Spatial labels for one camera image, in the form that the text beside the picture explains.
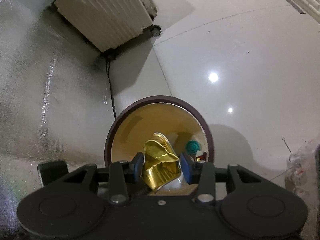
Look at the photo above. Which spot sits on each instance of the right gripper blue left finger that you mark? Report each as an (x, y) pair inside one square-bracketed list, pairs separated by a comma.
[(136, 166)]

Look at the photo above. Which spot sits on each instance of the green bottle cap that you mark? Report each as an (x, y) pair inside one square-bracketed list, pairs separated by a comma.
[(192, 147)]

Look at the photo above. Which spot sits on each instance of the white ribbed suitcase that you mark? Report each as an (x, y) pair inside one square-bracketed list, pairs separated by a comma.
[(108, 24)]

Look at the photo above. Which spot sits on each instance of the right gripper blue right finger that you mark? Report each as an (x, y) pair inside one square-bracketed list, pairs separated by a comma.
[(188, 168)]

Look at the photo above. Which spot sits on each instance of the crushed gold can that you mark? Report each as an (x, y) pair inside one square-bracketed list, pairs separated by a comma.
[(161, 164)]

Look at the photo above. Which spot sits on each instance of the clear plastic bottle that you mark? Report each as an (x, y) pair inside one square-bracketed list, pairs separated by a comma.
[(302, 175)]

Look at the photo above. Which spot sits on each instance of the silver foil table cover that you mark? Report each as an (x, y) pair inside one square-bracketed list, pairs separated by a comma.
[(54, 100)]

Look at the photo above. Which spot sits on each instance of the round brown trash bin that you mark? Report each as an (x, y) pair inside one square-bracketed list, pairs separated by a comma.
[(174, 118)]

